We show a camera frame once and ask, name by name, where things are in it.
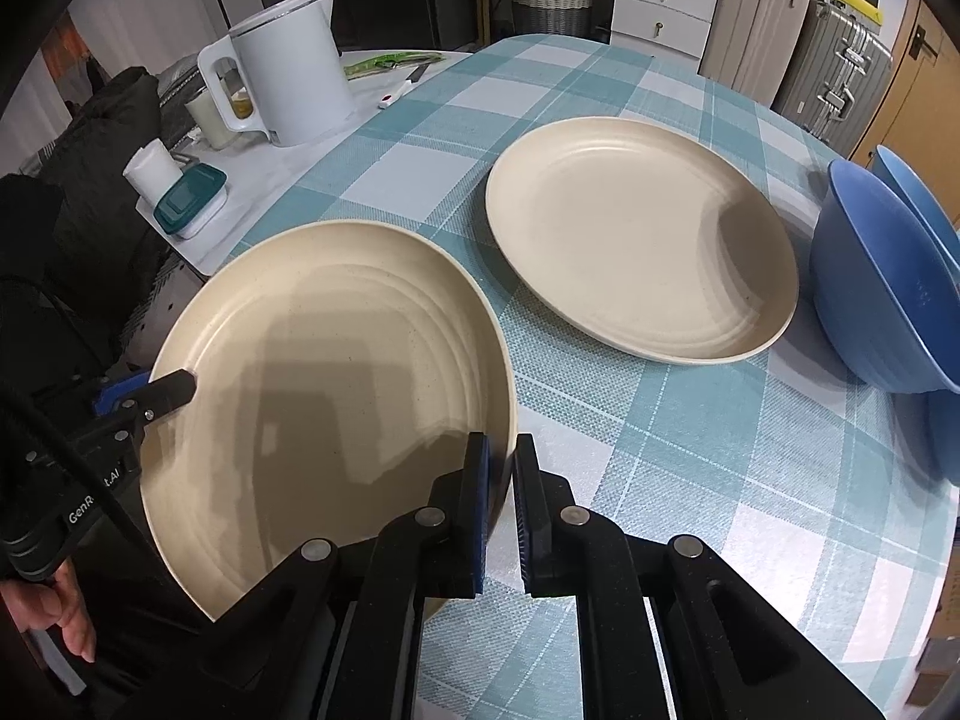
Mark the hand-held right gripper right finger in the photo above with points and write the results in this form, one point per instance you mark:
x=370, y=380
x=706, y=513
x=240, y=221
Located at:
x=526, y=540

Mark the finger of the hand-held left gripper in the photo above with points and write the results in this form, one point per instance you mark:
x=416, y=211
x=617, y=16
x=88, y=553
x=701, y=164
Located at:
x=169, y=392
x=120, y=394

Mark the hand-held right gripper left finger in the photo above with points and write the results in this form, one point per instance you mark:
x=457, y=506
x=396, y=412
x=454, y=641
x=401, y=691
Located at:
x=480, y=517

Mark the beige ridged plate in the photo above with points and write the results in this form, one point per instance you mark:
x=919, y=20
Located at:
x=630, y=240
x=322, y=360

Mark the blue bowl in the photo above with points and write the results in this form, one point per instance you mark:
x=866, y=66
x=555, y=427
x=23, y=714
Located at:
x=922, y=187
x=877, y=292
x=946, y=435

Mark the person's left hand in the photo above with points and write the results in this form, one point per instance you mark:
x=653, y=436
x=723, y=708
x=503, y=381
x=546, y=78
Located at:
x=75, y=615

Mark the teal lidded food container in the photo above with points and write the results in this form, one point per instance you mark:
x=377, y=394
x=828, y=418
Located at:
x=187, y=199

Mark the white cup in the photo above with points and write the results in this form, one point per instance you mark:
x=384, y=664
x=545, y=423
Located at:
x=154, y=172

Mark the black bag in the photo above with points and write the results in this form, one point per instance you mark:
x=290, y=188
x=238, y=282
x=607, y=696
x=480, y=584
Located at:
x=112, y=135

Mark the cream cup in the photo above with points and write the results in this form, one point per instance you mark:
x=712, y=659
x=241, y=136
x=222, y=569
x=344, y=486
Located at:
x=206, y=124

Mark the white electric kettle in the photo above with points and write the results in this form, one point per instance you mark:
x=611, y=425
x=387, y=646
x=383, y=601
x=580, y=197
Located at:
x=292, y=67

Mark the green packet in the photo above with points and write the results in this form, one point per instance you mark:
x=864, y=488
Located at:
x=382, y=64

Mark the woven basket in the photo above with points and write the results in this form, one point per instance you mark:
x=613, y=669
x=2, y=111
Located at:
x=551, y=7

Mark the white drawer cabinet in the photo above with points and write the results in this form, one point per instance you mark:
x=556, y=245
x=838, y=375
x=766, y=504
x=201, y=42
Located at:
x=660, y=15

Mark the beige suitcase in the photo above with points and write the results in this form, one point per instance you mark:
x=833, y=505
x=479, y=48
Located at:
x=750, y=30

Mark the silver suitcase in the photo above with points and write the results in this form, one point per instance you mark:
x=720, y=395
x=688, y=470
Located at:
x=832, y=67

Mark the wooden door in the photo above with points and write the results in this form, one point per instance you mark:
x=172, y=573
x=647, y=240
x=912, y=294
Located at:
x=922, y=90

